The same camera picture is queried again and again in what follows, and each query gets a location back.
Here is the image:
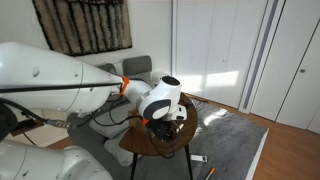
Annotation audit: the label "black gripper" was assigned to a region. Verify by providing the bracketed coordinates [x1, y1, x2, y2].
[147, 118, 180, 142]

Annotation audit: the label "orange tipped white marker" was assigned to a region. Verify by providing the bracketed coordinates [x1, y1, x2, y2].
[204, 167, 216, 180]

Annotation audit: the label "black table leg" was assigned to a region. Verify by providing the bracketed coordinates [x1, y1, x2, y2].
[129, 152, 139, 180]
[183, 143, 195, 180]

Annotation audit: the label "small white flat object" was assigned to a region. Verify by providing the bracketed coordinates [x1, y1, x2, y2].
[190, 154, 208, 163]

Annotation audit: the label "long gray seat cushion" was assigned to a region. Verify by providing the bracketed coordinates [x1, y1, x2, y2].
[89, 99, 138, 140]
[103, 128, 143, 168]

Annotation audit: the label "plaid gray pillow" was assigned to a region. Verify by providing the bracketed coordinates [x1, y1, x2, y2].
[133, 71, 158, 89]

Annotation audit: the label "round wooden side table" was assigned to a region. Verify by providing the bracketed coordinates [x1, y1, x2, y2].
[133, 98, 269, 180]

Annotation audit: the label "gray sofa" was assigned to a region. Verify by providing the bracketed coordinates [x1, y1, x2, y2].
[96, 55, 154, 84]

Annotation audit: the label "white bifold closet doors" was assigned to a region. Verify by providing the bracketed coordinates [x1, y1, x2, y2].
[171, 0, 269, 110]

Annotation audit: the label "white door with knob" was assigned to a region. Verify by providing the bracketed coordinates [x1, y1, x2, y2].
[249, 0, 320, 135]

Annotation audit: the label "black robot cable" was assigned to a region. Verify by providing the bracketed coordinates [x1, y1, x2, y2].
[0, 81, 178, 159]

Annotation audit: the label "brown striped wall hanging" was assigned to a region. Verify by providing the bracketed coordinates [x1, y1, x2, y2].
[31, 0, 133, 57]

